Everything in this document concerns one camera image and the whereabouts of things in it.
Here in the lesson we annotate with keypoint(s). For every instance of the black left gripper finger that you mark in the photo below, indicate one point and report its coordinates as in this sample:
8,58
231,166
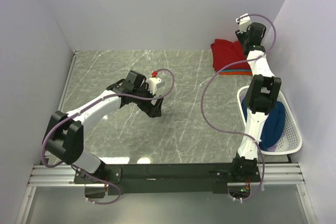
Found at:
158,103
154,111

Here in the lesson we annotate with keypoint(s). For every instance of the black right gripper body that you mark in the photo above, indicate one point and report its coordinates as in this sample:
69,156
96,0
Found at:
243,38

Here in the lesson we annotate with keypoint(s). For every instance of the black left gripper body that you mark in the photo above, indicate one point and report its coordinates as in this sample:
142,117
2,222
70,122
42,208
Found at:
144,92

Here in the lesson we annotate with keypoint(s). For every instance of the red t shirt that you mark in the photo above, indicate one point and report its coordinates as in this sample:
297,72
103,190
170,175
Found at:
226,52

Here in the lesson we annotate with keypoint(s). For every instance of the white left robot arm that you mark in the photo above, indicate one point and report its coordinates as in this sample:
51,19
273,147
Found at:
65,132

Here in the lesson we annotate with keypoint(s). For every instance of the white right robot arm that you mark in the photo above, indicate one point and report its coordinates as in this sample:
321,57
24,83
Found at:
260,98

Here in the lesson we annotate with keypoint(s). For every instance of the folded turquoise t shirt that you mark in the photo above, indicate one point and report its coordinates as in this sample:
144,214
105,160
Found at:
233,71

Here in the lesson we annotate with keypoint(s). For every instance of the folded orange t shirt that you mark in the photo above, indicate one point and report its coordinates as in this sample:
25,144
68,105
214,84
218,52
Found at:
233,73

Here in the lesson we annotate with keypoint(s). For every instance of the black base crossbar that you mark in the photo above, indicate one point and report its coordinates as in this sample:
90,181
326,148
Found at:
178,178

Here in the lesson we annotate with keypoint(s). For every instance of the navy blue t shirt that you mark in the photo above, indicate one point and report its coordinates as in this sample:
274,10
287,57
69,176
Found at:
262,131

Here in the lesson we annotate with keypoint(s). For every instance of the lavender t shirt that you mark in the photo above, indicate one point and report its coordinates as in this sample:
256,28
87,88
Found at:
272,149

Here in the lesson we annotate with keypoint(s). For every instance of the white plastic laundry basket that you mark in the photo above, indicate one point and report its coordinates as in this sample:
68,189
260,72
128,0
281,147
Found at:
291,140

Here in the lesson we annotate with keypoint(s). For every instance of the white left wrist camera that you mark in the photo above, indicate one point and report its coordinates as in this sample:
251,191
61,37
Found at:
154,83

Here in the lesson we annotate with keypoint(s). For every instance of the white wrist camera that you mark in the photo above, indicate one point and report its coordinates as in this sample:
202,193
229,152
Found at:
154,83
243,22

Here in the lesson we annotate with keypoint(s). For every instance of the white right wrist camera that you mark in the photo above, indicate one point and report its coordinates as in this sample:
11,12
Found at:
243,22

